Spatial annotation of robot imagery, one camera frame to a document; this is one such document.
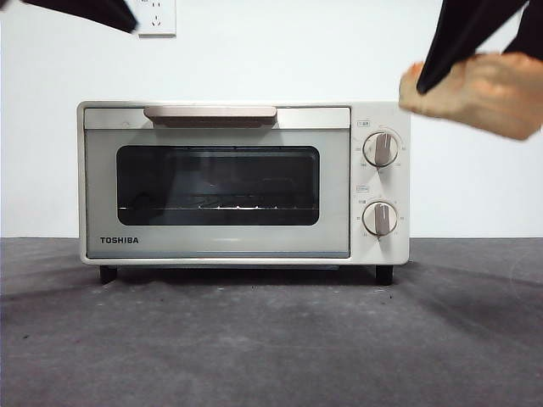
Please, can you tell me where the golden bread loaf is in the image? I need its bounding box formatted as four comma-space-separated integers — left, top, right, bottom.
398, 53, 543, 142

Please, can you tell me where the oven door with beige handle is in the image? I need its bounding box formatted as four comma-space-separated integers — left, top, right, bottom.
82, 106, 352, 259

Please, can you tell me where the metal wire oven rack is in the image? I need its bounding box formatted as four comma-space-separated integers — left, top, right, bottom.
118, 205, 319, 212

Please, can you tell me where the cream oven knob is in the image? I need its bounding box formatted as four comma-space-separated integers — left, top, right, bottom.
363, 131, 400, 169
362, 200, 399, 237

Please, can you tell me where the cream Toshiba toaster oven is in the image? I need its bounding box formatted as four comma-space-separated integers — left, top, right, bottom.
76, 100, 411, 286

